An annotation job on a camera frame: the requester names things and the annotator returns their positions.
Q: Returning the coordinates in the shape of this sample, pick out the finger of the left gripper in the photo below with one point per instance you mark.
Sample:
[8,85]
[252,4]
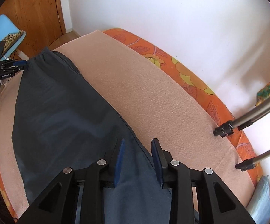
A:
[20,63]

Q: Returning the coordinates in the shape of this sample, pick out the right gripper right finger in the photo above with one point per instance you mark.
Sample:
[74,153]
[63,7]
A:
[198,196]

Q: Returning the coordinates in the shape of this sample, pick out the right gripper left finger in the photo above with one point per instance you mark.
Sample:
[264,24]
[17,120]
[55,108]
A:
[77,193]

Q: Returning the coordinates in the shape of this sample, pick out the dark grey pants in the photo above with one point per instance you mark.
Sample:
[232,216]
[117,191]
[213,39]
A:
[62,121]

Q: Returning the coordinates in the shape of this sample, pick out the leopard print cloth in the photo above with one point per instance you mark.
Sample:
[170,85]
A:
[8,41]

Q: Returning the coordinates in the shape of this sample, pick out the folded blue jeans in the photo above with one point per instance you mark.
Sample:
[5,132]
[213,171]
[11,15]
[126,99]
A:
[259,205]

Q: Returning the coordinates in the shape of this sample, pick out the wooden door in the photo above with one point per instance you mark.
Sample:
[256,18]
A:
[42,20]

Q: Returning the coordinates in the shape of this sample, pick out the folded metal tripod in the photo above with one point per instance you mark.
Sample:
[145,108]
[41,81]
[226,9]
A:
[246,120]

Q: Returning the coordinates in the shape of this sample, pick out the orange floral bed sheet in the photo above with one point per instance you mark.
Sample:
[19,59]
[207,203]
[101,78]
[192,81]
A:
[184,70]

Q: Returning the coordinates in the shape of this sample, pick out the peach terry bed cover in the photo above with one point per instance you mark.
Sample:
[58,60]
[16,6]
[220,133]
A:
[72,105]

